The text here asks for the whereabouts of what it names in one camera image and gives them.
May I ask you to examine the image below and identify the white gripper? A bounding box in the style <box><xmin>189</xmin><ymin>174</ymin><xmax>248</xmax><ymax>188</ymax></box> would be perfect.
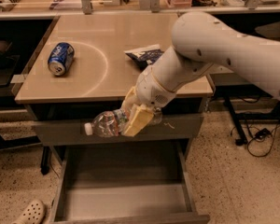
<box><xmin>121</xmin><ymin>66</ymin><xmax>176</xmax><ymax>137</ymax></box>

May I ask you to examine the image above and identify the clear plastic water bottle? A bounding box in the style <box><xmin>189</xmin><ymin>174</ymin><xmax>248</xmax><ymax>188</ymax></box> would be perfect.
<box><xmin>83</xmin><ymin>107</ymin><xmax>163</xmax><ymax>138</ymax></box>

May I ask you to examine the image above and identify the dark blue chip bag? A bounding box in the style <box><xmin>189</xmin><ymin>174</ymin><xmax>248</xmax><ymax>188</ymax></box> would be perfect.
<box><xmin>124</xmin><ymin>44</ymin><xmax>163</xmax><ymax>70</ymax></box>

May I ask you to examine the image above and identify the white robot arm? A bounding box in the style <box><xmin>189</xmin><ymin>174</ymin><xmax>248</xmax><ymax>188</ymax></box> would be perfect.
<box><xmin>122</xmin><ymin>12</ymin><xmax>280</xmax><ymax>136</ymax></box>

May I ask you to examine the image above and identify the closed grey top drawer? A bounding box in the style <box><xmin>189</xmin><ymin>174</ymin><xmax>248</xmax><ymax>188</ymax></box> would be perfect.
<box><xmin>33</xmin><ymin>114</ymin><xmax>203</xmax><ymax>146</ymax></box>

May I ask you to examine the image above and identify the grey drawer cabinet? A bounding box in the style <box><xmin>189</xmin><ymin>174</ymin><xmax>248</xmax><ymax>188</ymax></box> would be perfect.
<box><xmin>10</xmin><ymin>12</ymin><xmax>215</xmax><ymax>179</ymax></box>

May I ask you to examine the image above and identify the open grey middle drawer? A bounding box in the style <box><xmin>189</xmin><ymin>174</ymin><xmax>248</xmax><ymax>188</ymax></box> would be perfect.
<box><xmin>49</xmin><ymin>140</ymin><xmax>210</xmax><ymax>224</ymax></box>

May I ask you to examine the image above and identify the blue soda can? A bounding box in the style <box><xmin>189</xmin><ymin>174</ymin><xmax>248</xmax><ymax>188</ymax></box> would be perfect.
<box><xmin>48</xmin><ymin>42</ymin><xmax>75</xmax><ymax>76</ymax></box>

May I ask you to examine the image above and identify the black table leg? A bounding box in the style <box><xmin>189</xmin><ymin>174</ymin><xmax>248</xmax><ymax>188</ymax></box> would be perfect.
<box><xmin>223</xmin><ymin>95</ymin><xmax>247</xmax><ymax>146</ymax></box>

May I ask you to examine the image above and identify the white perforated clog shoe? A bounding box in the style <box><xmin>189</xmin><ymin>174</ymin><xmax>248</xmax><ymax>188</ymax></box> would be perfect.
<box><xmin>11</xmin><ymin>199</ymin><xmax>46</xmax><ymax>224</ymax></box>

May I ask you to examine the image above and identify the black spiral brush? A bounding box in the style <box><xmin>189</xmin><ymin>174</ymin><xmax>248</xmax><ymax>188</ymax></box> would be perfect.
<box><xmin>0</xmin><ymin>0</ymin><xmax>21</xmax><ymax>12</ymax></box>

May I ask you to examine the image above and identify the black power adapter with cables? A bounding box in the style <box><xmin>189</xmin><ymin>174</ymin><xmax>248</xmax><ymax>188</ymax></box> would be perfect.
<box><xmin>235</xmin><ymin>124</ymin><xmax>279</xmax><ymax>158</ymax></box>

